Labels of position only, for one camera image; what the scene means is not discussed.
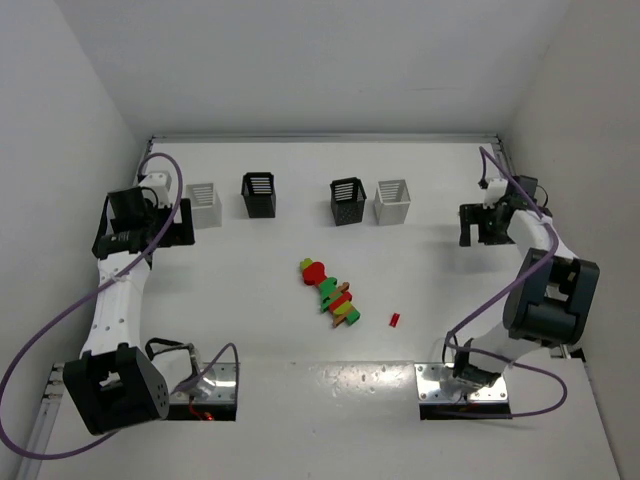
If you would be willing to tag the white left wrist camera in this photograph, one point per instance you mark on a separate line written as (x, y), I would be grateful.
(160, 183)

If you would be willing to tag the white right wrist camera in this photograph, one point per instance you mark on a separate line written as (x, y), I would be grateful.
(494, 189)

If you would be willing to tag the metal base plate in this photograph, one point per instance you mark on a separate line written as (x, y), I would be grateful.
(216, 388)
(436, 386)

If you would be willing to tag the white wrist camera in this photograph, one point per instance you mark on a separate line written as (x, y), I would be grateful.
(160, 183)
(494, 189)

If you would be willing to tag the red rounded lego brick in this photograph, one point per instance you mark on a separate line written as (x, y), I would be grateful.
(315, 274)

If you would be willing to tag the white slotted bin far left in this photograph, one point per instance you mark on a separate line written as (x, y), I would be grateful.
(206, 206)

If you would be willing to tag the white slotted bin far right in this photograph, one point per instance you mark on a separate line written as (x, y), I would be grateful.
(392, 201)

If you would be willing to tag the black slotted bin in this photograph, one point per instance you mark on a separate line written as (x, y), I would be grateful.
(258, 192)
(348, 199)

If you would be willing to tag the green red brown lego stack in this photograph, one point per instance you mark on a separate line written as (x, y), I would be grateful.
(337, 300)

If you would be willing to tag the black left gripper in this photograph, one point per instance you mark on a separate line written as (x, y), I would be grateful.
(181, 226)

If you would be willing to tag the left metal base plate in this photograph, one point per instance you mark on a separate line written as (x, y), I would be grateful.
(216, 388)

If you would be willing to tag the black slotted bin left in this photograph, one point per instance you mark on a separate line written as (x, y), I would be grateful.
(258, 192)

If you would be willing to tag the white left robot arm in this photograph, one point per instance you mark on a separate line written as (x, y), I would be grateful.
(119, 381)

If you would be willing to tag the lime lego brick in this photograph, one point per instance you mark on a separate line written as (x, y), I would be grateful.
(304, 264)

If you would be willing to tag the small red lego piece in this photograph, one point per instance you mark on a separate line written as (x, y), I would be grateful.
(394, 320)

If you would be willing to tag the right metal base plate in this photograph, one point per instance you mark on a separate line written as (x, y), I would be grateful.
(436, 386)

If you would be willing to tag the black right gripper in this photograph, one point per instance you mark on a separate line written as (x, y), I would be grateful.
(470, 223)

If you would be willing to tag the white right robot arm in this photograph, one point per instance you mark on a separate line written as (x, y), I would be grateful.
(550, 305)

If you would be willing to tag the white slotted bin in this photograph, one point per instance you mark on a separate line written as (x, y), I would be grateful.
(392, 201)
(206, 206)

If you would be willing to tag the black slotted bin right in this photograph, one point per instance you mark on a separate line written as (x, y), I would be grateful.
(348, 199)

